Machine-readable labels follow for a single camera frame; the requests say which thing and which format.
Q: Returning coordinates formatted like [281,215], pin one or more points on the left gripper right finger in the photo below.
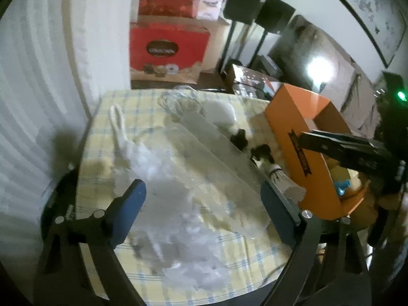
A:
[327,264]

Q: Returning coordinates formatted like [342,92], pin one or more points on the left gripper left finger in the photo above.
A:
[62,278]

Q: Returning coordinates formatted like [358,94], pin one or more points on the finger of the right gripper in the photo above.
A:
[360,154]

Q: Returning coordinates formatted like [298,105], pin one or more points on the blue collapsible funnel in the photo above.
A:
[341,187]

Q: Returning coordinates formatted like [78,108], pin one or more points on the white shuttlecock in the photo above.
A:
[276,174]

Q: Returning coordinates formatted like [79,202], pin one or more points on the clear textured plastic tube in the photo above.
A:
[220,159]

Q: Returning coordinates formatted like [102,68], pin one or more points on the white square charger box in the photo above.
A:
[219,113]

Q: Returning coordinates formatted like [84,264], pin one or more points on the orange cardboard box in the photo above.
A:
[291,112]

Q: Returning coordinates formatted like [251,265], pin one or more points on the bright video light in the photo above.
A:
[320,70]

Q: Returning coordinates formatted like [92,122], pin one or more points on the yellow checkered tablecloth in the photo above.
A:
[150,117]

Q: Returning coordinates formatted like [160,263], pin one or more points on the beige sofa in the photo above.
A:
[351,91]

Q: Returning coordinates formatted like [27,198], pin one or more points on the plastic bag of items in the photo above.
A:
[246,82]

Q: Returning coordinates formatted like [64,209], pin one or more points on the right black speaker on stand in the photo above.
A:
[273,17]

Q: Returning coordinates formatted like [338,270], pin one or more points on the red collection gift box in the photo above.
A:
[167,52]

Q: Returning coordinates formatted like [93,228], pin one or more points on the pink white small box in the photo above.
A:
[209,9]

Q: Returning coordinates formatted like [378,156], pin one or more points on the framed wall picture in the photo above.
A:
[383,22]

